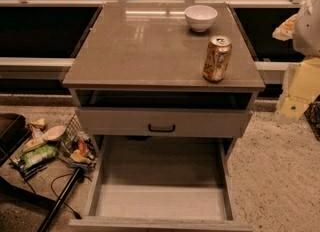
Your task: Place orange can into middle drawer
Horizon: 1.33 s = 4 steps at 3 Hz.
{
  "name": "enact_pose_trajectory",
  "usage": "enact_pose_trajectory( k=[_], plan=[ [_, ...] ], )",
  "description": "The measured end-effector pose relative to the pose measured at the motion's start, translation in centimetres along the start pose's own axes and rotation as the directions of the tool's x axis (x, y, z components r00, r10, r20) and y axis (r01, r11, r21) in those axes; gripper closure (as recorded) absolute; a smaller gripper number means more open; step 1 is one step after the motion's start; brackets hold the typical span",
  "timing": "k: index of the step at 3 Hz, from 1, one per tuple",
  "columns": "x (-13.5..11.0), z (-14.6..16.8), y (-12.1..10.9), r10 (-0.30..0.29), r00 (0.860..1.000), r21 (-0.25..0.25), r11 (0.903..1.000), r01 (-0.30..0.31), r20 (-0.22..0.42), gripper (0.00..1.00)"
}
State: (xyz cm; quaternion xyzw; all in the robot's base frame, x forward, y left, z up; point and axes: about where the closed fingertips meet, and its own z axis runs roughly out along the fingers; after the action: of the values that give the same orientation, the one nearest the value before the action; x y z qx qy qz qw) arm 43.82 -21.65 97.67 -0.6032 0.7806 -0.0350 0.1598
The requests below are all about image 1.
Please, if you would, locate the orange soda can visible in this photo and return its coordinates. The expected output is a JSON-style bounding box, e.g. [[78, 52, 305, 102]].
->
[[202, 35, 232, 82]]

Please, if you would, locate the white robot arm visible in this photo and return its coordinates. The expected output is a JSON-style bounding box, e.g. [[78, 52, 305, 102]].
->
[[272, 0, 320, 119]]

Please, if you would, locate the grey drawer cabinet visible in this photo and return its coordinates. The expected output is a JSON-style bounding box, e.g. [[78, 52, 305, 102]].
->
[[63, 4, 264, 154]]

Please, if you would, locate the open lower drawer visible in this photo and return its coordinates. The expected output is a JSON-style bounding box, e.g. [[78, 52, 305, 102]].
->
[[70, 136, 252, 232]]

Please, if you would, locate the white ceramic bowl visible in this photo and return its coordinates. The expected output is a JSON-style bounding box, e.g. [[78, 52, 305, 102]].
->
[[184, 5, 218, 32]]

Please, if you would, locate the black pole on floor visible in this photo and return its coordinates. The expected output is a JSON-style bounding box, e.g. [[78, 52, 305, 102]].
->
[[37, 168, 84, 232]]

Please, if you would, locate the beige small bowl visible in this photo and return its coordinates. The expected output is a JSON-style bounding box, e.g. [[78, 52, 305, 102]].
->
[[42, 125, 66, 141]]

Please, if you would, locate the yellow snack bag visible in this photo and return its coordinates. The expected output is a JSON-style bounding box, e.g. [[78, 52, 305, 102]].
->
[[23, 118, 46, 153]]

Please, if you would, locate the green snack bag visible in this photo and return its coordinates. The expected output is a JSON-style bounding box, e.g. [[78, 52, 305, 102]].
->
[[22, 144, 57, 168]]

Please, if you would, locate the dark box at left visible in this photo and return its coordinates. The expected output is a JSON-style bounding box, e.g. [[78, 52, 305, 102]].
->
[[0, 113, 31, 166]]

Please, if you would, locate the closed drawer with black handle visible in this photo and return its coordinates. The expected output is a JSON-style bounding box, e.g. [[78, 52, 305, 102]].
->
[[76, 107, 253, 138]]

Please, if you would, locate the wire basket with items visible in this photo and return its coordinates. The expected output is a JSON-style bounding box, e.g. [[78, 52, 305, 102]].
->
[[58, 115, 97, 171]]

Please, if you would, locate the black cable on floor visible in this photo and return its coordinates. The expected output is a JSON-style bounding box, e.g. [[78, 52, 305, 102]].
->
[[50, 173, 92, 220]]

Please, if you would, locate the wire basket at right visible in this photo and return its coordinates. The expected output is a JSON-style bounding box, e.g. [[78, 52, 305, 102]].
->
[[305, 101, 320, 141]]

